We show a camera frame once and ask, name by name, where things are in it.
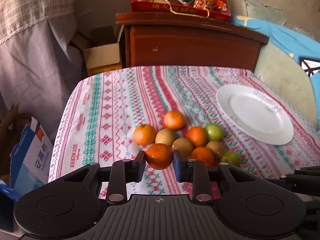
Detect grey checked curtain cloth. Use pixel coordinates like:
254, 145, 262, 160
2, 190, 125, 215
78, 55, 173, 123
1, 0, 82, 140

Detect dark wooden cabinet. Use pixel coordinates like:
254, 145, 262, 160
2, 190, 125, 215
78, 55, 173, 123
116, 12, 268, 71

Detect orange mandarin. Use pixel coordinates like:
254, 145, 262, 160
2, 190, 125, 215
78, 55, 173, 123
133, 124, 156, 145
185, 126, 207, 148
164, 110, 185, 131
189, 146, 214, 167
145, 143, 173, 170

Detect green fruit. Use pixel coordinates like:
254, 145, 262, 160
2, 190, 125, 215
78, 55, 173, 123
204, 124, 223, 141
220, 151, 242, 166

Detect blue white carton box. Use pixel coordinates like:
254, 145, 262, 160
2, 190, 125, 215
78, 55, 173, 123
1, 117, 53, 201

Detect brown kiwi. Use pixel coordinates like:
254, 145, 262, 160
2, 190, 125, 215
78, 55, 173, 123
155, 128, 176, 147
206, 141, 226, 159
171, 138, 194, 159

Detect orange mandarin top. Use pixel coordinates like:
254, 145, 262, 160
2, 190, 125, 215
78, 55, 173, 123
164, 110, 185, 131

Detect patterned striped tablecloth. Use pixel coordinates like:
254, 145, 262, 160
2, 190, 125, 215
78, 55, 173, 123
49, 66, 319, 181

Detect blue cartoon blanket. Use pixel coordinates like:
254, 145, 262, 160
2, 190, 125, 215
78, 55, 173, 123
231, 15, 319, 129

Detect open cardboard box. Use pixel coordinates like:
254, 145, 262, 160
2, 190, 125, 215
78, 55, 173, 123
70, 26, 125, 76

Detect pale green bed sheet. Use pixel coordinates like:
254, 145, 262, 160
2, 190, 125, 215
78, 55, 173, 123
254, 42, 318, 128

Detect white round plate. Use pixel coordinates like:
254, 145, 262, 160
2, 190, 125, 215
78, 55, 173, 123
216, 84, 294, 146

